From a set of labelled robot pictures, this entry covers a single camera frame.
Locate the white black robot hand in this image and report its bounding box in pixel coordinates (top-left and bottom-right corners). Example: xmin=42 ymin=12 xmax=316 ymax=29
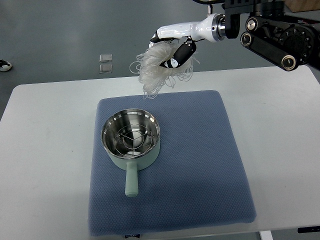
xmin=150 ymin=13 xmax=226 ymax=69

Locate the white vermicelli noodle bundle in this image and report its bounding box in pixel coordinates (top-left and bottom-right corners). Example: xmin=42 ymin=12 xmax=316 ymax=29
xmin=129 ymin=41 xmax=198 ymax=99

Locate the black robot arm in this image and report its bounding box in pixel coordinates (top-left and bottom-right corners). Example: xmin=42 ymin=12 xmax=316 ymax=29
xmin=215 ymin=0 xmax=320 ymax=72

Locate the mint green steel pot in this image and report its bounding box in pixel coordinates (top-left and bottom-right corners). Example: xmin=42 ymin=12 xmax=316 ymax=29
xmin=101 ymin=108 xmax=161 ymax=197

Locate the wooden furniture corner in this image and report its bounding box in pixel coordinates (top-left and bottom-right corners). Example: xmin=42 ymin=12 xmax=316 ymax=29
xmin=284 ymin=0 xmax=320 ymax=13

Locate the upper floor socket plate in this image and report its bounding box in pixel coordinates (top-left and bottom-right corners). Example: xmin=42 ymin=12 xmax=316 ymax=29
xmin=99 ymin=53 xmax=113 ymax=63

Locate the blue quilted mat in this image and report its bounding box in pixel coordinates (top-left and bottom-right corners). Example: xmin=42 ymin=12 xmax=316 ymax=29
xmin=88 ymin=90 xmax=256 ymax=236

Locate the white table leg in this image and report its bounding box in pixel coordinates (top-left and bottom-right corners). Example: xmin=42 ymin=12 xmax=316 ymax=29
xmin=259 ymin=230 xmax=273 ymax=240

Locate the wire steaming rack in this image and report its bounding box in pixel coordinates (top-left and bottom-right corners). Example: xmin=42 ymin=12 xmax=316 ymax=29
xmin=114 ymin=127 xmax=154 ymax=158

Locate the black bracket under table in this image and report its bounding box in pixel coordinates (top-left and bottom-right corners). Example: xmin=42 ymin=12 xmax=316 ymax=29
xmin=297 ymin=226 xmax=320 ymax=234

